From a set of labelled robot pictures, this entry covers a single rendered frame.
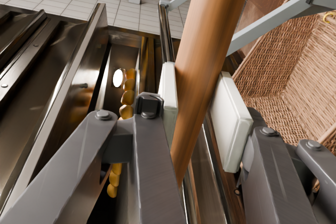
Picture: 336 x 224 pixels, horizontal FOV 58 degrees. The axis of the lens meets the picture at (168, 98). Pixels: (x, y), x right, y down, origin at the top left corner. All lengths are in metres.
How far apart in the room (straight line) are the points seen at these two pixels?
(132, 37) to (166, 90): 1.64
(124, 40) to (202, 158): 1.01
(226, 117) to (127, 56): 1.69
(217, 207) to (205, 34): 0.72
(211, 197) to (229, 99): 0.73
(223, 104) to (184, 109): 0.04
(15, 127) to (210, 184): 0.61
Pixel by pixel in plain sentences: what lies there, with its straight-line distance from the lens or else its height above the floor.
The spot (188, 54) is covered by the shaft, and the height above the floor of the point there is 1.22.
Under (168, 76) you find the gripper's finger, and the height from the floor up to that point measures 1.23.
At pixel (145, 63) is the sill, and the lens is 1.47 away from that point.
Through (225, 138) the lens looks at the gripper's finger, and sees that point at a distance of 0.16.
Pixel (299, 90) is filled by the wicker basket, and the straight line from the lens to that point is 1.26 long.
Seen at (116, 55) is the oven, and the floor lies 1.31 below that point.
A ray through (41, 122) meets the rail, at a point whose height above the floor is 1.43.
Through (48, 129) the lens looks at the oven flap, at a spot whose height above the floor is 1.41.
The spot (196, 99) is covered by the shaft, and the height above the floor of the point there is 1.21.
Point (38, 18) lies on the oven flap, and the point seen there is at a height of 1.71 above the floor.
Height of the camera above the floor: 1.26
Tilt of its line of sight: 9 degrees down
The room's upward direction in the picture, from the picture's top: 81 degrees counter-clockwise
